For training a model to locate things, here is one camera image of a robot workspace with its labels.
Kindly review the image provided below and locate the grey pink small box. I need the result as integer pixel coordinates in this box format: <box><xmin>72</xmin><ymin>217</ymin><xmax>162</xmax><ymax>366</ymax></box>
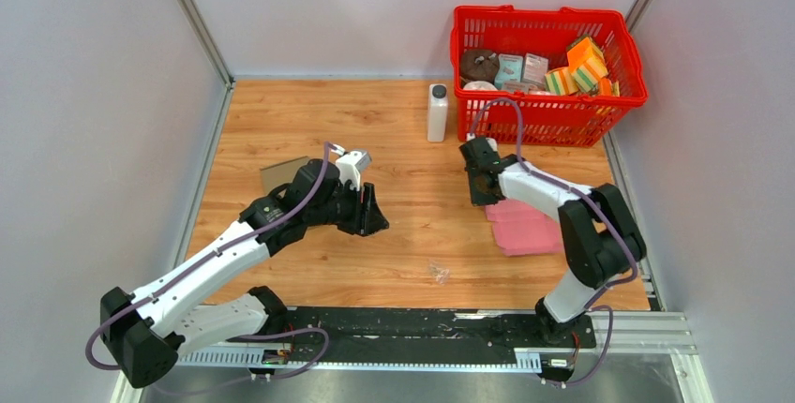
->
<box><xmin>521</xmin><ymin>53</ymin><xmax>548</xmax><ymax>89</ymax></box>

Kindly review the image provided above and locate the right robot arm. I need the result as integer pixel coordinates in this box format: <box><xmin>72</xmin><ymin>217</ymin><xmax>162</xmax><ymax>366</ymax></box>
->
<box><xmin>459</xmin><ymin>136</ymin><xmax>647</xmax><ymax>346</ymax></box>

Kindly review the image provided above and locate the pink paper box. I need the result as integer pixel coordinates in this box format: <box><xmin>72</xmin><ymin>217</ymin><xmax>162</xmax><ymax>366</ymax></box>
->
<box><xmin>484</xmin><ymin>200</ymin><xmax>563</xmax><ymax>257</ymax></box>

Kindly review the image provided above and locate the striped sponge pack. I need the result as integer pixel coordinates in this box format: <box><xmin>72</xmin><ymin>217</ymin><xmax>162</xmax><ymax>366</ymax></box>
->
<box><xmin>545</xmin><ymin>67</ymin><xmax>579</xmax><ymax>96</ymax></box>

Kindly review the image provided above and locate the teal small box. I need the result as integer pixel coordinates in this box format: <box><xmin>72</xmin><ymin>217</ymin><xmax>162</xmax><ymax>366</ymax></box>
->
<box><xmin>493</xmin><ymin>53</ymin><xmax>524</xmax><ymax>90</ymax></box>

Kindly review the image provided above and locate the orange green sponge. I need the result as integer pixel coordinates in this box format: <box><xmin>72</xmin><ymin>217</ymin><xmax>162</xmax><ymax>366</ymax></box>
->
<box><xmin>566</xmin><ymin>35</ymin><xmax>609</xmax><ymax>93</ymax></box>

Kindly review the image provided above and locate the aluminium frame rail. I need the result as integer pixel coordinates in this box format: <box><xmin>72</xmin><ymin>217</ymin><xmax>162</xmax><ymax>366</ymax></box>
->
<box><xmin>112</xmin><ymin>306</ymin><xmax>713</xmax><ymax>402</ymax></box>

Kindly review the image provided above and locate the white bottle black cap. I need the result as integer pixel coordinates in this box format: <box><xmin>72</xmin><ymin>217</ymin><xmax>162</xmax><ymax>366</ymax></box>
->
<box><xmin>427</xmin><ymin>83</ymin><xmax>449</xmax><ymax>142</ymax></box>

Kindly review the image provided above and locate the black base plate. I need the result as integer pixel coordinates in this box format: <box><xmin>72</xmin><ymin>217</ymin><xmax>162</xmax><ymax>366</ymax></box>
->
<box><xmin>224</xmin><ymin>306</ymin><xmax>597</xmax><ymax>367</ymax></box>

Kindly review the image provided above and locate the white round lid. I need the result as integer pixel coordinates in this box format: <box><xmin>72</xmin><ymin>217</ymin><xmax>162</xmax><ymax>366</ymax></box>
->
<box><xmin>463</xmin><ymin>81</ymin><xmax>498</xmax><ymax>92</ymax></box>

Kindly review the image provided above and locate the red plastic basket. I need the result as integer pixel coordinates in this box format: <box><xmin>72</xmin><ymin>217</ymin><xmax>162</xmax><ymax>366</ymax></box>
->
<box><xmin>449</xmin><ymin>5</ymin><xmax>649</xmax><ymax>147</ymax></box>

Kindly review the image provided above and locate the brown cardboard box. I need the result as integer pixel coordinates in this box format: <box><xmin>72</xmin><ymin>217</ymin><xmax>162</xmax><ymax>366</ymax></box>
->
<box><xmin>259</xmin><ymin>156</ymin><xmax>310</xmax><ymax>195</ymax></box>

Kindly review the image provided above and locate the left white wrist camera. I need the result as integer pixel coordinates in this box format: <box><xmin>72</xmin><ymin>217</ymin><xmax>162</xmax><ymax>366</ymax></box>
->
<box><xmin>332</xmin><ymin>145</ymin><xmax>372</xmax><ymax>191</ymax></box>

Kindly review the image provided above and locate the small clear screw bag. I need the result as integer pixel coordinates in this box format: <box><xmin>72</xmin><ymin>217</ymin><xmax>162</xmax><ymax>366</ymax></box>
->
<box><xmin>428</xmin><ymin>261</ymin><xmax>451</xmax><ymax>285</ymax></box>

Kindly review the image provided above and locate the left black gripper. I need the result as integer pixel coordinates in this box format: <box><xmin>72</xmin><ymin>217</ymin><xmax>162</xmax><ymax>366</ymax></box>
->
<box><xmin>306</xmin><ymin>177</ymin><xmax>390</xmax><ymax>236</ymax></box>

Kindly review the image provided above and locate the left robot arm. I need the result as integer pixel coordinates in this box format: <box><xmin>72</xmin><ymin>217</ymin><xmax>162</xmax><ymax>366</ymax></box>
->
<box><xmin>98</xmin><ymin>150</ymin><xmax>389</xmax><ymax>388</ymax></box>

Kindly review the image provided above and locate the brown round item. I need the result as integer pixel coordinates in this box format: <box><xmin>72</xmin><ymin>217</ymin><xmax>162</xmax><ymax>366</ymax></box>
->
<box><xmin>458</xmin><ymin>49</ymin><xmax>500</xmax><ymax>83</ymax></box>

